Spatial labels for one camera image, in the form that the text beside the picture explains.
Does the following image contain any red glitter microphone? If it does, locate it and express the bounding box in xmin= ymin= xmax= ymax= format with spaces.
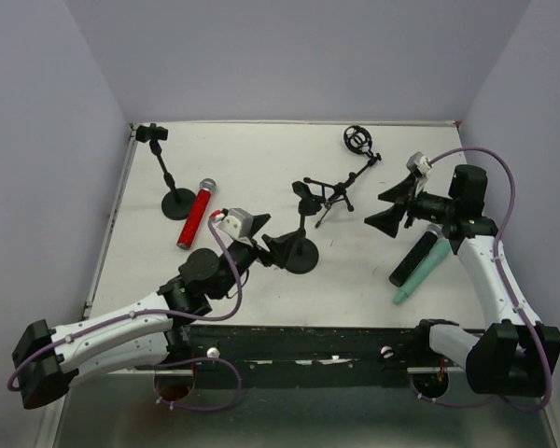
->
xmin=176 ymin=178 xmax=217 ymax=250

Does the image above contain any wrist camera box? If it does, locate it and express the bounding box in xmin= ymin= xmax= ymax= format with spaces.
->
xmin=406 ymin=152 xmax=432 ymax=179
xmin=217 ymin=208 xmax=255 ymax=240

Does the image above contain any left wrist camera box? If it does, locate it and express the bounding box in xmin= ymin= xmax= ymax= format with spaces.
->
xmin=217 ymin=208 xmax=255 ymax=240

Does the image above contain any mint green microphone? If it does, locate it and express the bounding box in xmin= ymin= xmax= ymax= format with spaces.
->
xmin=392 ymin=238 xmax=451 ymax=305

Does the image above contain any round-base mic stand with clip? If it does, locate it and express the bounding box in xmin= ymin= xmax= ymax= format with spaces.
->
xmin=285 ymin=181 xmax=326 ymax=274

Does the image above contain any left round-base mic stand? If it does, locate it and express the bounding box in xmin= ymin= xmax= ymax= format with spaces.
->
xmin=135 ymin=123 xmax=196 ymax=221

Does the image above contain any black glitter microphone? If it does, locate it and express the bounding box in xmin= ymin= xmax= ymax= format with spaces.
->
xmin=388 ymin=223 xmax=442 ymax=287

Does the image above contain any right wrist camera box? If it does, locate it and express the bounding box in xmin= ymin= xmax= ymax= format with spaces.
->
xmin=406 ymin=152 xmax=432 ymax=179

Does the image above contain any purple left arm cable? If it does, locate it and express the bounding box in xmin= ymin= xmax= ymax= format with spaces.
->
xmin=7 ymin=212 xmax=251 ymax=391

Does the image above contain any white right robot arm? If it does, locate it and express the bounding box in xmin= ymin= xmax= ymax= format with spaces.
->
xmin=364 ymin=164 xmax=560 ymax=399

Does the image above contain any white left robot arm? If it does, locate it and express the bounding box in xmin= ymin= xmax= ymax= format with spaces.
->
xmin=7 ymin=208 xmax=305 ymax=410

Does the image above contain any tripod stand with shock mount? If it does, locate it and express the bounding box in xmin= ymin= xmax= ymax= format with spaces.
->
xmin=302 ymin=124 xmax=382 ymax=229

